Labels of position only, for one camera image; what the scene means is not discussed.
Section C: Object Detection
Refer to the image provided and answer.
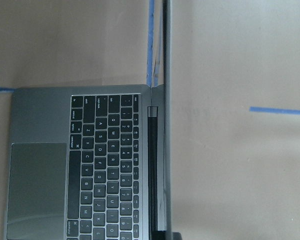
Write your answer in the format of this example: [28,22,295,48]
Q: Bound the grey laptop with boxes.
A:
[3,0,182,240]

